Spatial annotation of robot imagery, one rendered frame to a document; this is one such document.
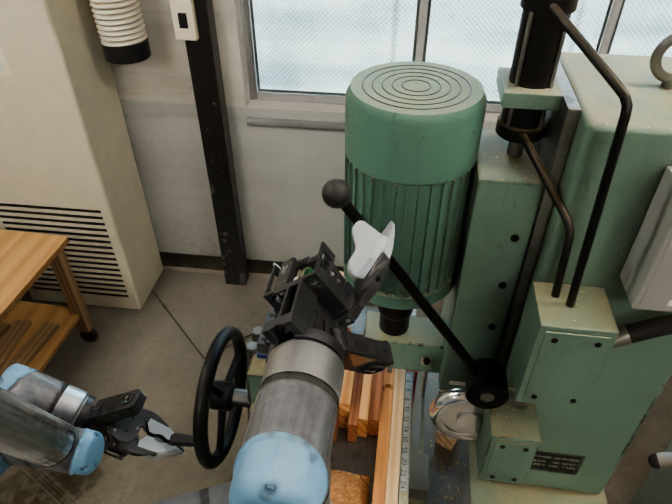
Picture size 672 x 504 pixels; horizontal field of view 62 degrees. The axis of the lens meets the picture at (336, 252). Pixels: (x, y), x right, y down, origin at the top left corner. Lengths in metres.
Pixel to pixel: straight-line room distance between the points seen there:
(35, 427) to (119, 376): 1.47
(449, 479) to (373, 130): 0.70
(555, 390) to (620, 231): 0.22
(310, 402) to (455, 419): 0.49
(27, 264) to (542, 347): 1.82
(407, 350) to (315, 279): 0.44
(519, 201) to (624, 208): 0.12
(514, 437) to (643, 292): 0.29
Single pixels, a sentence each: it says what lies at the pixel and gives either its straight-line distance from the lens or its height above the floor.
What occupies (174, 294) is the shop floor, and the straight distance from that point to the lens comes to 2.69.
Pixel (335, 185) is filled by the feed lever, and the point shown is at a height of 1.45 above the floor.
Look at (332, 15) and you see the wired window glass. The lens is 2.11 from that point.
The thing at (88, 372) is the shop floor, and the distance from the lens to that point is 2.49.
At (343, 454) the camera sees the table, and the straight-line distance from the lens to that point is 1.03.
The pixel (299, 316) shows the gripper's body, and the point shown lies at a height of 1.40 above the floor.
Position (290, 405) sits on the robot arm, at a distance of 0.48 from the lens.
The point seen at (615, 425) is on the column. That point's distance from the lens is 1.02.
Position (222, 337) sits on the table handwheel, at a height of 0.95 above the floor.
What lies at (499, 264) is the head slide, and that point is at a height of 1.29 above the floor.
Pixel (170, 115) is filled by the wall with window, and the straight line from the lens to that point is 2.35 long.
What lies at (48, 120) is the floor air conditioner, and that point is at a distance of 2.21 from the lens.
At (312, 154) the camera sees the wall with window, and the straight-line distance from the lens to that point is 2.26.
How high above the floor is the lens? 1.79
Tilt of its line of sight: 39 degrees down
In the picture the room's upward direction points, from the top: straight up
